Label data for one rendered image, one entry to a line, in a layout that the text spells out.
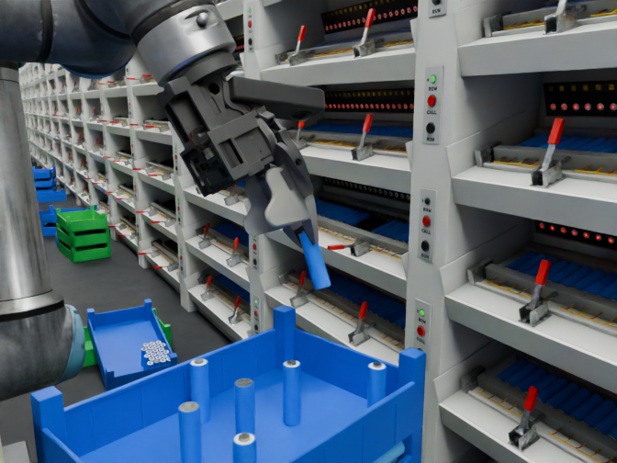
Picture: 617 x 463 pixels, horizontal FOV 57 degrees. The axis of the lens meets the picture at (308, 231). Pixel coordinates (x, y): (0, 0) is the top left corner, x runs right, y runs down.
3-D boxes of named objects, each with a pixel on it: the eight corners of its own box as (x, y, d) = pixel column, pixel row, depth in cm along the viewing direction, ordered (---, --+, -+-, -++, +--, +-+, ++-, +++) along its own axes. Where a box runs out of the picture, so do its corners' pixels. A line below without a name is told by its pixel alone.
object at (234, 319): (255, 357, 171) (241, 319, 167) (190, 299, 223) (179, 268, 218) (310, 327, 180) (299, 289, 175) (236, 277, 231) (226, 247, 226)
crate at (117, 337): (176, 377, 170) (177, 356, 166) (106, 393, 160) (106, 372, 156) (150, 317, 192) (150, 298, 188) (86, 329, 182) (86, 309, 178)
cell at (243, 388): (229, 382, 52) (231, 446, 53) (242, 389, 50) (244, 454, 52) (245, 376, 53) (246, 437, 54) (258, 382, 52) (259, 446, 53)
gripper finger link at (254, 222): (259, 269, 62) (219, 194, 60) (296, 243, 65) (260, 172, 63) (274, 267, 59) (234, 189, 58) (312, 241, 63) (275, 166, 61)
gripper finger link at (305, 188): (286, 208, 60) (243, 137, 59) (297, 200, 61) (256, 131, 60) (309, 195, 56) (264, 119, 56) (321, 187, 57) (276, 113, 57)
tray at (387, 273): (411, 302, 104) (401, 255, 100) (266, 237, 155) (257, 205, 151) (488, 257, 112) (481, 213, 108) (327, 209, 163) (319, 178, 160)
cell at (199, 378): (199, 425, 56) (196, 366, 55) (188, 419, 58) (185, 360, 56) (214, 419, 58) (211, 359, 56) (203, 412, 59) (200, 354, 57)
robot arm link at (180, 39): (195, 37, 63) (234, -8, 55) (217, 76, 64) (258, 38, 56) (126, 61, 58) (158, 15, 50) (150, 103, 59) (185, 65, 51)
